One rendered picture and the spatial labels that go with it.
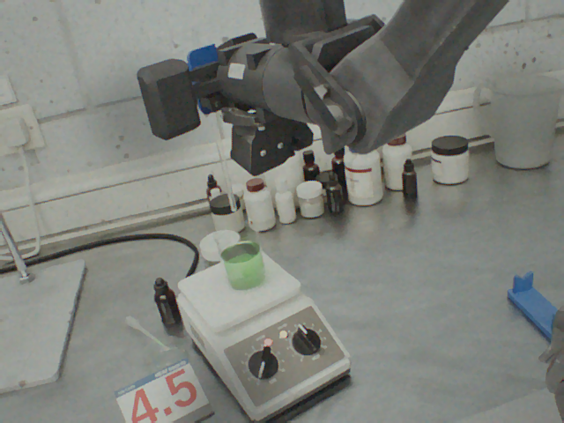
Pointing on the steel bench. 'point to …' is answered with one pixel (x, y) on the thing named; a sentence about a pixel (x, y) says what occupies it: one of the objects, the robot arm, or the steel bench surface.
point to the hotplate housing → (213, 347)
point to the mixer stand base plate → (37, 324)
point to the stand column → (15, 252)
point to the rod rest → (532, 303)
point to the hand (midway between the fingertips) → (210, 70)
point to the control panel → (326, 357)
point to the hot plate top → (202, 281)
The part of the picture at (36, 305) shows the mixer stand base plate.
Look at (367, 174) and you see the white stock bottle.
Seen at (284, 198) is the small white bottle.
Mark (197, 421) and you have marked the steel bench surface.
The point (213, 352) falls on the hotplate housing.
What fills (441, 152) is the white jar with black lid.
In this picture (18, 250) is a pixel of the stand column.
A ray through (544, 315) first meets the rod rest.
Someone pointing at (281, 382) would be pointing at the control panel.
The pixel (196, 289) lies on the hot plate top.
